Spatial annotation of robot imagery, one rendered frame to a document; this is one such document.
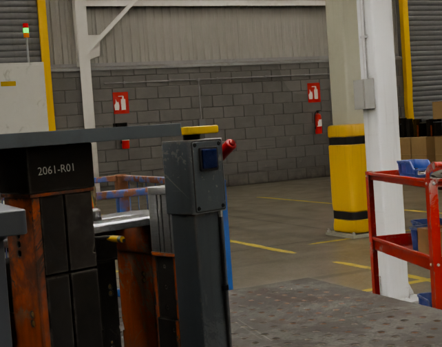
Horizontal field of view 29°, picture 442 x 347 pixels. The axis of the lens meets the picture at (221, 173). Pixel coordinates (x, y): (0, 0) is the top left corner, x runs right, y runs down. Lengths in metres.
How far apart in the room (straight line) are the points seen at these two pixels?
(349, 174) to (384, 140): 3.15
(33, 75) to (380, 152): 5.08
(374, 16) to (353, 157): 3.27
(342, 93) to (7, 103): 3.52
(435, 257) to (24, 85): 6.69
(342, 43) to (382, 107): 3.25
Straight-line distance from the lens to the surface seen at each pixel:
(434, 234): 3.45
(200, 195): 1.29
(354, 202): 8.50
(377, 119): 5.34
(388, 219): 5.39
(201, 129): 1.30
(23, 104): 9.49
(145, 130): 1.18
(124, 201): 4.56
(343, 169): 8.53
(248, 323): 2.02
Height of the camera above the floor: 1.15
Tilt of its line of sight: 3 degrees down
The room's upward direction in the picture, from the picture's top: 4 degrees counter-clockwise
